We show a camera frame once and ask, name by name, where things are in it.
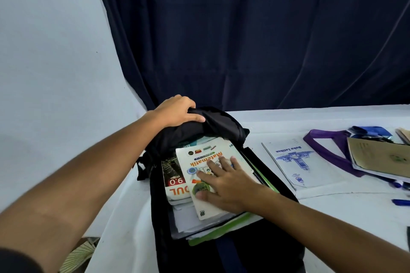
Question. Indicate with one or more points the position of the blue pen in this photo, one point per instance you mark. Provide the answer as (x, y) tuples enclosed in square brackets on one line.
[(400, 184), (400, 202)]

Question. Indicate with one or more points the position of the dark sleeve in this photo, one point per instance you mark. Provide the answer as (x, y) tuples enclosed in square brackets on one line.
[(16, 263)]

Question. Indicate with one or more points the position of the person's right forearm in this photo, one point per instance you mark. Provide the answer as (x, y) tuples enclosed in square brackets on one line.
[(326, 234)]

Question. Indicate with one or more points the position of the blue flat pouch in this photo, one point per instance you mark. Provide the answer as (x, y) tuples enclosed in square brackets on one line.
[(373, 130)]

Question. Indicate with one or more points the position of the person's right hand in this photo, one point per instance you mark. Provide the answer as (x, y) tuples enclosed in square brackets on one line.
[(233, 188)]

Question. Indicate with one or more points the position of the person's right little finger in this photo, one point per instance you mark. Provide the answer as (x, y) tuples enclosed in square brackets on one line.
[(236, 164)]

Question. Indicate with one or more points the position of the white tablecloth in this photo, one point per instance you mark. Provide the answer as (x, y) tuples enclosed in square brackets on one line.
[(336, 212)]

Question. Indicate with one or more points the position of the white maths textbook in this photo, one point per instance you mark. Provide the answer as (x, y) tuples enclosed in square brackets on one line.
[(198, 157)]

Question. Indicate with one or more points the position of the white loose papers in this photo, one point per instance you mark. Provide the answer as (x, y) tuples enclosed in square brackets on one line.
[(185, 221)]

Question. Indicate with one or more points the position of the woven straw fan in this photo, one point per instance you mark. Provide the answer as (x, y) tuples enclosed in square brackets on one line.
[(78, 255)]

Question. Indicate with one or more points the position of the red and white book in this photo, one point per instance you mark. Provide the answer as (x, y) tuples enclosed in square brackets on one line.
[(174, 183)]

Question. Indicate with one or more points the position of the dark blue curtain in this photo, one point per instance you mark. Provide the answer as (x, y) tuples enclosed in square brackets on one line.
[(256, 32)]

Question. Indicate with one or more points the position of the person's left hand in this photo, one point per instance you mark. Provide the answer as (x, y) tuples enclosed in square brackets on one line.
[(174, 111)]

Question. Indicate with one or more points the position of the person's right middle finger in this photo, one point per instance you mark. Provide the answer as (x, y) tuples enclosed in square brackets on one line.
[(216, 168)]

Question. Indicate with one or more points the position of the person's left thumb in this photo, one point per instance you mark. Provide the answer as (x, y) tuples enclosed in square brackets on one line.
[(195, 118)]

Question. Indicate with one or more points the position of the person's left forearm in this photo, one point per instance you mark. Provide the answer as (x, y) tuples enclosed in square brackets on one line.
[(80, 183)]

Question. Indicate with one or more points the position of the white exercise book blue print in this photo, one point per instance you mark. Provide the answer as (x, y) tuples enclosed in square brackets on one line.
[(301, 164)]

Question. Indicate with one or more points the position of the black backpack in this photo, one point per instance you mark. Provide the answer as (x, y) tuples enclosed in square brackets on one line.
[(221, 125)]

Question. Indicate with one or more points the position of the tan book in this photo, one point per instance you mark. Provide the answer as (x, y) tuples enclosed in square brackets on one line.
[(404, 135)]

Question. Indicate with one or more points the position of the person's right thumb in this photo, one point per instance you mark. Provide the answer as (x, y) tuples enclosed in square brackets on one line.
[(208, 196)]

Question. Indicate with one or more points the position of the brown paper-covered book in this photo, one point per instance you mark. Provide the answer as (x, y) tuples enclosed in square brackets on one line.
[(378, 156)]

